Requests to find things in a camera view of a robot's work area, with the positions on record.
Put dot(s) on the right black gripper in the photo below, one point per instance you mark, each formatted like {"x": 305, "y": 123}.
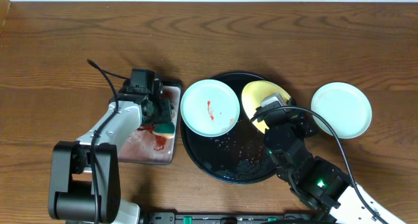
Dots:
{"x": 304, "y": 121}

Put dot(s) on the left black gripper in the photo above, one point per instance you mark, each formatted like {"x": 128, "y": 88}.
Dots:
{"x": 164, "y": 110}

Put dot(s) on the green yellow sponge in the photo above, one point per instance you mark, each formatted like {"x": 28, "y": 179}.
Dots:
{"x": 166, "y": 130}

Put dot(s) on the yellow plate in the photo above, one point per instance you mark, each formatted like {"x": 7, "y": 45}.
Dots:
{"x": 252, "y": 95}

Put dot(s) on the light blue plate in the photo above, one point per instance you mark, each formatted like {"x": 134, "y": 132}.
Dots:
{"x": 210, "y": 108}
{"x": 346, "y": 108}

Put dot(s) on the light blue plate front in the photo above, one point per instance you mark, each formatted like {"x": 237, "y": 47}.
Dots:
{"x": 346, "y": 108}

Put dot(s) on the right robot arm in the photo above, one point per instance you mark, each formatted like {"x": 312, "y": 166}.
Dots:
{"x": 317, "y": 183}

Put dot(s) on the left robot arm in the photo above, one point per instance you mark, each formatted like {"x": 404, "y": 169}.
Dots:
{"x": 85, "y": 177}

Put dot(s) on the rectangular black soapy tray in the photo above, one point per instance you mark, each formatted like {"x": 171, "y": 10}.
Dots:
{"x": 142, "y": 146}

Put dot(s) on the round black tray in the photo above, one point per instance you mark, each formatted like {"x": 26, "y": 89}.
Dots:
{"x": 237, "y": 157}

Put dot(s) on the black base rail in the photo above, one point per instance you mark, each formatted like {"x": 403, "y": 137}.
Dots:
{"x": 172, "y": 218}

